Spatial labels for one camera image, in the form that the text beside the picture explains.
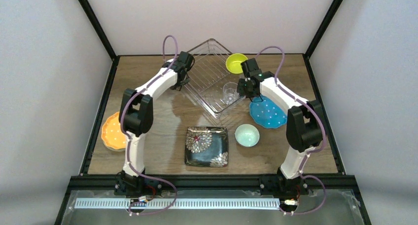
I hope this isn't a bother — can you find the black floral square plate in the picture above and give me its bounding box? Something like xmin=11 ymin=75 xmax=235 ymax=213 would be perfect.
xmin=184 ymin=126 xmax=229 ymax=168

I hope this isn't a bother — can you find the small clear plastic cup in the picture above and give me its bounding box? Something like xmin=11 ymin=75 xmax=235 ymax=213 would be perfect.
xmin=221 ymin=82 xmax=240 ymax=105

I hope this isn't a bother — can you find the blue polka dot plate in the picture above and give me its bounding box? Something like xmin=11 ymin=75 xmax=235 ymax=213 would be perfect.
xmin=249 ymin=95 xmax=287 ymax=129

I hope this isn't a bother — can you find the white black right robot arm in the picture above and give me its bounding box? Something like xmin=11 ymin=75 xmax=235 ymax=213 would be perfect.
xmin=237 ymin=58 xmax=327 ymax=180

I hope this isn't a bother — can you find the metal wire dish rack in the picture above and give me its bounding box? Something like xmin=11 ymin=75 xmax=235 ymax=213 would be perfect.
xmin=184 ymin=38 xmax=244 ymax=118

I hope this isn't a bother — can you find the pale green glass bowl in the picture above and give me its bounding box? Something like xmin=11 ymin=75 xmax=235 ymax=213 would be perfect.
xmin=235 ymin=124 xmax=260 ymax=148

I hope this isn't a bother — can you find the orange polka dot plate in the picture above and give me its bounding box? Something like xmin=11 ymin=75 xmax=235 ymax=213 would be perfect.
xmin=101 ymin=112 xmax=127 ymax=151

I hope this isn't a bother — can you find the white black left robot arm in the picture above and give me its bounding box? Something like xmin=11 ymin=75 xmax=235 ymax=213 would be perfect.
xmin=116 ymin=51 xmax=195 ymax=194

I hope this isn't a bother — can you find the yellow green bowl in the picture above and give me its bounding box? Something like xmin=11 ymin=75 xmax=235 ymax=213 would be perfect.
xmin=225 ymin=53 xmax=248 ymax=74

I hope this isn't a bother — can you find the black aluminium frame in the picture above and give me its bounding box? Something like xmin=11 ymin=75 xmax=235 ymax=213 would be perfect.
xmin=55 ymin=0 xmax=371 ymax=225

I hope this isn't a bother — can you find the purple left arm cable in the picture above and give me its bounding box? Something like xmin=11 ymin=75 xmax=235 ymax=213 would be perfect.
xmin=120 ymin=35 xmax=179 ymax=217

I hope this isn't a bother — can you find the white slotted cable duct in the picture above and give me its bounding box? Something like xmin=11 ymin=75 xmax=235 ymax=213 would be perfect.
xmin=73 ymin=198 xmax=280 ymax=210

